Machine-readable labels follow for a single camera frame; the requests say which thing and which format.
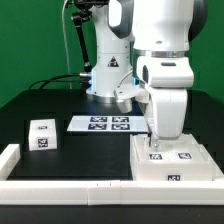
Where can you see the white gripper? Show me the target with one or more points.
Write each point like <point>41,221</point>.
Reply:
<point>165,113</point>

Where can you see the white cabinet door panel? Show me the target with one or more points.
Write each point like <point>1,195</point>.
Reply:
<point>187,150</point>
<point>145,153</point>

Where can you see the white cabinet body box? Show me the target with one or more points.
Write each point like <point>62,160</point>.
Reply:
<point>169,171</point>

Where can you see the small white cabinet top block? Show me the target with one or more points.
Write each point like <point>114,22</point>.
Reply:
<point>42,135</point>

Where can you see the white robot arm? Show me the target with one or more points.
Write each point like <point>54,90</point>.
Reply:
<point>141,49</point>

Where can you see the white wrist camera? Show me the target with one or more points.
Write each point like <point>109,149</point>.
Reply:
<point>125,93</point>

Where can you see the white marker base plate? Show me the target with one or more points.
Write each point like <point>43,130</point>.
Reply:
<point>132,124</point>

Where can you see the white U-shaped fence frame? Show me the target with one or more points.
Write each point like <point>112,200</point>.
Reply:
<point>103,192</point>

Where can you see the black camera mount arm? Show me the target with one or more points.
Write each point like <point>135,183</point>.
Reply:
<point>81,33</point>

